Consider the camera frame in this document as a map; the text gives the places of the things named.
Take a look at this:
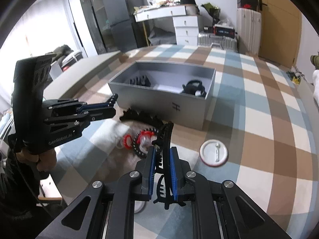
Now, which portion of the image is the large black hair claw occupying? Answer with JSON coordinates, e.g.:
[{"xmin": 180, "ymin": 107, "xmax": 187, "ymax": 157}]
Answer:
[{"xmin": 119, "ymin": 109, "xmax": 164, "ymax": 129}]

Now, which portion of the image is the black bead bracelet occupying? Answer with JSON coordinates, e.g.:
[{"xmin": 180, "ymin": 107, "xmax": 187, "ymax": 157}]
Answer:
[{"xmin": 132, "ymin": 127, "xmax": 158, "ymax": 159}]

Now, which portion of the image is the black hair claw clip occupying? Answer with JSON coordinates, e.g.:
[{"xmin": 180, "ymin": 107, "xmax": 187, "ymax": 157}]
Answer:
[{"xmin": 153, "ymin": 122, "xmax": 186, "ymax": 210}]

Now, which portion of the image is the white round pin badge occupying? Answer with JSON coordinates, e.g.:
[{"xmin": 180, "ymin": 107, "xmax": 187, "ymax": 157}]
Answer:
[{"xmin": 199, "ymin": 139, "xmax": 229, "ymax": 167}]

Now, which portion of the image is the person's left hand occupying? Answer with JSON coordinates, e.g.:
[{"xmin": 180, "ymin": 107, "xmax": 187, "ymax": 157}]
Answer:
[{"xmin": 16, "ymin": 149, "xmax": 57, "ymax": 172}]

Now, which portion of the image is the black claw clip in box left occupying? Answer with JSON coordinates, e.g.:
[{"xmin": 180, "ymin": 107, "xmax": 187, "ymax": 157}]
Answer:
[{"xmin": 125, "ymin": 75, "xmax": 151, "ymax": 87}]

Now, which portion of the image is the black claw clip in box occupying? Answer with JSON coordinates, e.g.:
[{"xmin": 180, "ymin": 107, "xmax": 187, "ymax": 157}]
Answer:
[
  {"xmin": 125, "ymin": 75, "xmax": 151, "ymax": 87},
  {"xmin": 182, "ymin": 80, "xmax": 207, "ymax": 98}
]

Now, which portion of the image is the grey bed footboard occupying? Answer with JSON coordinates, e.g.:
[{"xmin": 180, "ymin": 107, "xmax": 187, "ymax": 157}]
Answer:
[{"xmin": 44, "ymin": 51, "xmax": 123, "ymax": 100}]

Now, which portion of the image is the glass door cabinet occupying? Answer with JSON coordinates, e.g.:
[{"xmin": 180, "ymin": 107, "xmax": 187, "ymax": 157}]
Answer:
[{"xmin": 80, "ymin": 0, "xmax": 117, "ymax": 54}]

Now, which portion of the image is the grey cardboard box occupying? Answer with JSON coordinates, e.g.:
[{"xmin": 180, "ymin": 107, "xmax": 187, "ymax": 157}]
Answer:
[{"xmin": 108, "ymin": 61, "xmax": 216, "ymax": 130}]

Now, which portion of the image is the dark jacket on chair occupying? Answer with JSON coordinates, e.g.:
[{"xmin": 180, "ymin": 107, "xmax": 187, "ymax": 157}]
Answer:
[{"xmin": 51, "ymin": 45, "xmax": 83, "ymax": 67}]

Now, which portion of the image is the black claw clip in box right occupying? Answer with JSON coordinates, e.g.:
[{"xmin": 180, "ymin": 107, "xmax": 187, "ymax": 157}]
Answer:
[{"xmin": 182, "ymin": 80, "xmax": 207, "ymax": 98}]

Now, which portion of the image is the black refrigerator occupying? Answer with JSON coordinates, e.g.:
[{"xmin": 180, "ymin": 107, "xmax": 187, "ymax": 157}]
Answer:
[{"xmin": 103, "ymin": 0, "xmax": 147, "ymax": 52}]

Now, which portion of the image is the silver aluminium suitcase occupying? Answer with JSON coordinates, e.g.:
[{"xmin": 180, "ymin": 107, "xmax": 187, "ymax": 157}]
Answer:
[{"xmin": 197, "ymin": 32, "xmax": 238, "ymax": 52}]

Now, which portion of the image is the white desk with drawers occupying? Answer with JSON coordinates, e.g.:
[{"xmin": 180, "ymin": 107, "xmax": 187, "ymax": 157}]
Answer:
[{"xmin": 135, "ymin": 4, "xmax": 203, "ymax": 46}]

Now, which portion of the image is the black box on suitcase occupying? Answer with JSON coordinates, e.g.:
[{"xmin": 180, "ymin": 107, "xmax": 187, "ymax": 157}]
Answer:
[{"xmin": 214, "ymin": 24, "xmax": 235, "ymax": 38}]

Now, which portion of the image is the dark flower bouquet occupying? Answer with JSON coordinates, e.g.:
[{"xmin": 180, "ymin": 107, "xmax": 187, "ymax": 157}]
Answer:
[{"xmin": 201, "ymin": 3, "xmax": 221, "ymax": 25}]

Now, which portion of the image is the white upright suitcase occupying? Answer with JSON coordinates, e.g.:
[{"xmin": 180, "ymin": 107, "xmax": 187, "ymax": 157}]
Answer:
[{"xmin": 236, "ymin": 8, "xmax": 262, "ymax": 55}]

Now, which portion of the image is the white rolled blanket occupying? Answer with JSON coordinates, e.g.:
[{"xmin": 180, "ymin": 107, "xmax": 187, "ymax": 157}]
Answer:
[{"xmin": 312, "ymin": 70, "xmax": 319, "ymax": 94}]

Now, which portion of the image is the black red shoe box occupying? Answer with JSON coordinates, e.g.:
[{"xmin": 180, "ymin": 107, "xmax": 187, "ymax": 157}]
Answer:
[{"xmin": 237, "ymin": 0, "xmax": 258, "ymax": 11}]

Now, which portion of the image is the olive green blanket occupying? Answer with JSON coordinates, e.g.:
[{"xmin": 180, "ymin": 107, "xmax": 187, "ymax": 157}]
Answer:
[{"xmin": 310, "ymin": 55, "xmax": 319, "ymax": 70}]

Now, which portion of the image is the wooden door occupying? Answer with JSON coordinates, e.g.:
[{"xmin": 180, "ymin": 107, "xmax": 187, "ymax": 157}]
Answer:
[{"xmin": 258, "ymin": 0, "xmax": 302, "ymax": 68}]

